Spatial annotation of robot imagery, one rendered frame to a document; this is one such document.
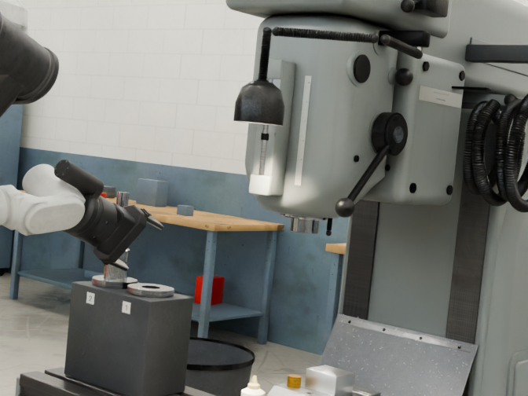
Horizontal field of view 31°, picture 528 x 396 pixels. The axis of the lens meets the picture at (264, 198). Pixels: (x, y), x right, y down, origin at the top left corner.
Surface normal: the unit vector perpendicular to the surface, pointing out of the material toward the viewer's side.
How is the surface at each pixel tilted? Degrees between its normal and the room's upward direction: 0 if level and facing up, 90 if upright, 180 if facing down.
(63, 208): 117
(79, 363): 90
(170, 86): 90
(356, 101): 90
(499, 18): 90
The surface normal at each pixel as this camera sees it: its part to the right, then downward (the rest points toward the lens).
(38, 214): 0.58, 0.55
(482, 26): 0.77, 0.11
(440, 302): -0.63, -0.02
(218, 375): 0.51, 0.16
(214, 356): -0.33, -0.05
